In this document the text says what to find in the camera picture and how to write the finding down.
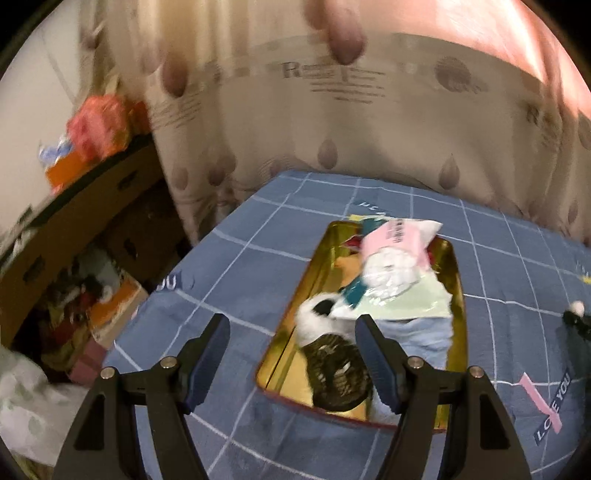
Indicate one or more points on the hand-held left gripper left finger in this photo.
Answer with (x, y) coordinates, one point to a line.
(207, 369)

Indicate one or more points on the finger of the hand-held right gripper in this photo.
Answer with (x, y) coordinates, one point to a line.
(577, 332)

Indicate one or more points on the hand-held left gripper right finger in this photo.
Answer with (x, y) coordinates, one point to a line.
(378, 364)

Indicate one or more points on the white soft ball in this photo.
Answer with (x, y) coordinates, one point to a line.
(577, 307)

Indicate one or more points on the black hair clip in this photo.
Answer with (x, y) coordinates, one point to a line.
(332, 374)

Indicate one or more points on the light blue fuzzy sock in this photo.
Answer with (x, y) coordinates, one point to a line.
(425, 341)

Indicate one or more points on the red tin box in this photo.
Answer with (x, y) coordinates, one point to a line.
(281, 360)

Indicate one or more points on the white fluffy sock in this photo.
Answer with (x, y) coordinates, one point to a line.
(307, 323)

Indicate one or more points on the pink white green packet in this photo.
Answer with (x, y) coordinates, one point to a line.
(392, 272)

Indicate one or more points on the orange rubber toy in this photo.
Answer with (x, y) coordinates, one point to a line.
(346, 265)

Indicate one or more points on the orange white carton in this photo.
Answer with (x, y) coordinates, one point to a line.
(120, 304)

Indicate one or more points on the blue checked bedsheet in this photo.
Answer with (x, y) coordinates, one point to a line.
(231, 258)

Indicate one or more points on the pink box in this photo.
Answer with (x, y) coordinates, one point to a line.
(90, 362)

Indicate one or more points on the pile of assorted clutter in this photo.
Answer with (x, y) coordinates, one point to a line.
(74, 304)

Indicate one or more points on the dark cardboard box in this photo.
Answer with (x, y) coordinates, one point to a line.
(147, 230)

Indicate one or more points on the brown cardboard box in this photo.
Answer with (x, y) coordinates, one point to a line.
(69, 230)

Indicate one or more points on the beige leaf print curtain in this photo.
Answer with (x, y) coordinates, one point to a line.
(369, 138)

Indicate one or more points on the orange box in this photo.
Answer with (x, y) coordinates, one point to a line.
(69, 170)

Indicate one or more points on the blue white plastic bag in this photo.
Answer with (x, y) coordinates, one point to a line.
(53, 150)

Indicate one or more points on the red orange bag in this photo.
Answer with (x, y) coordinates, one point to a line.
(97, 124)

